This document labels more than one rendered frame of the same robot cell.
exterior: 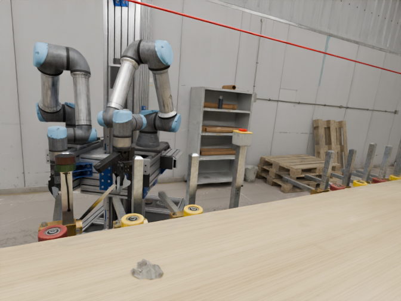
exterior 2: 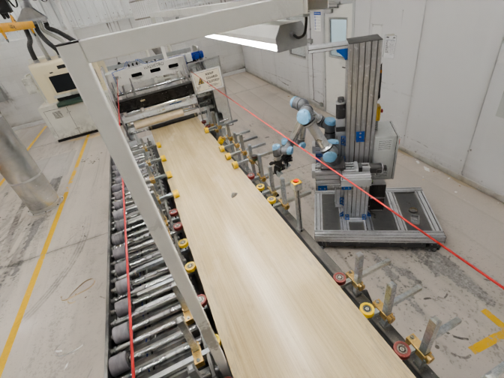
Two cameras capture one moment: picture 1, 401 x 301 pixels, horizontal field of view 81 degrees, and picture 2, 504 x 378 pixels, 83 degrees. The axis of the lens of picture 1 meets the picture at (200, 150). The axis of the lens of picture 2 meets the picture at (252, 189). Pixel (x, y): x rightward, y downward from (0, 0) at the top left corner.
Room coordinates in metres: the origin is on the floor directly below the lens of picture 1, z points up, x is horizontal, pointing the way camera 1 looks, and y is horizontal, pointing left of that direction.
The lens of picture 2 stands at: (1.20, -2.06, 2.49)
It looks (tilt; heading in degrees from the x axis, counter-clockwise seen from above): 35 degrees down; 102
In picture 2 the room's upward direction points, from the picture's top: 11 degrees counter-clockwise
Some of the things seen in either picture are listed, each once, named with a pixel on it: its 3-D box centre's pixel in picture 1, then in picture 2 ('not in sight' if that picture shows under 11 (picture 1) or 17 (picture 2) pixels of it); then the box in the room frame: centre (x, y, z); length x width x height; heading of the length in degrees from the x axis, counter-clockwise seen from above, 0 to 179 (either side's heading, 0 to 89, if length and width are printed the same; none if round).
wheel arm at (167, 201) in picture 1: (174, 210); (291, 199); (1.08, 0.10, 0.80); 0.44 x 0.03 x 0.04; 29
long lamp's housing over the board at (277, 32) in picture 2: not in sight; (203, 27); (0.62, 0.08, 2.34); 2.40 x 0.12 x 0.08; 119
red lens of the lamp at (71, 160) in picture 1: (65, 159); not in sight; (0.75, 0.44, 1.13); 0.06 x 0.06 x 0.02
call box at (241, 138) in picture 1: (241, 138); (296, 185); (1.15, -0.20, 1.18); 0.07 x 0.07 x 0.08; 29
